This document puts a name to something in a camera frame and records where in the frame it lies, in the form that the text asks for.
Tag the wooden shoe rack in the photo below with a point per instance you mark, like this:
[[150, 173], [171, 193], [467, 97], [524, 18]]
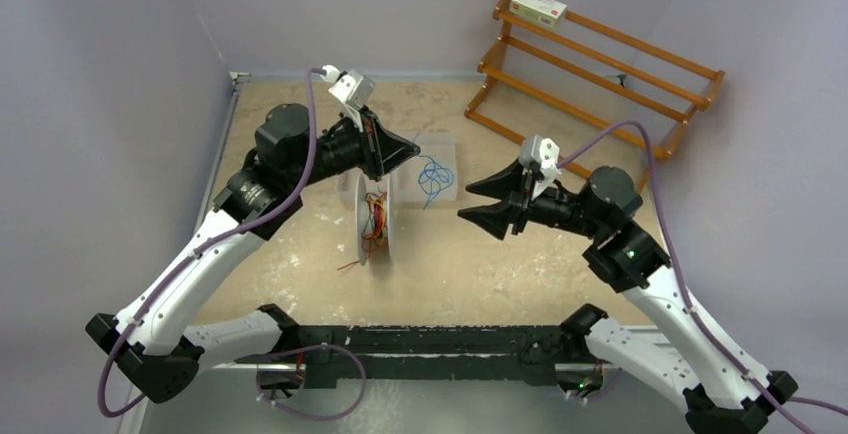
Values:
[[510, 15]]

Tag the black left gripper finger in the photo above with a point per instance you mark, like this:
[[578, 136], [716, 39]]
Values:
[[389, 145], [391, 161]]

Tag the translucent plastic divided tray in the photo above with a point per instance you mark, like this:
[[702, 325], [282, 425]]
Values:
[[430, 177]]

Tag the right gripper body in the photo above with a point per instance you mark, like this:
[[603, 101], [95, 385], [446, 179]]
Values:
[[554, 206]]

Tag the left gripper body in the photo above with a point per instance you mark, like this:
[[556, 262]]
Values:
[[348, 148]]

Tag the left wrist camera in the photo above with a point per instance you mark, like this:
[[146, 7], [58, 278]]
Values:
[[351, 89]]

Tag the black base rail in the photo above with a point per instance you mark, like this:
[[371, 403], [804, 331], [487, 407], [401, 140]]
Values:
[[533, 354]]

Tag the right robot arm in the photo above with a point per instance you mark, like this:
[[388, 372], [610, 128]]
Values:
[[708, 377]]

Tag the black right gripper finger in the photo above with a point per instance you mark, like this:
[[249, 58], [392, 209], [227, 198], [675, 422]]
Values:
[[496, 219], [506, 183]]

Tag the white cardboard box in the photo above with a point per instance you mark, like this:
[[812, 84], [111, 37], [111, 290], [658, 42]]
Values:
[[538, 7]]

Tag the white filament spool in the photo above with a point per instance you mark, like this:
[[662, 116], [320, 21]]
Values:
[[373, 203]]

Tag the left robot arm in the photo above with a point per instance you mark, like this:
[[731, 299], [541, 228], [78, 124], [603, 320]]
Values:
[[155, 341]]

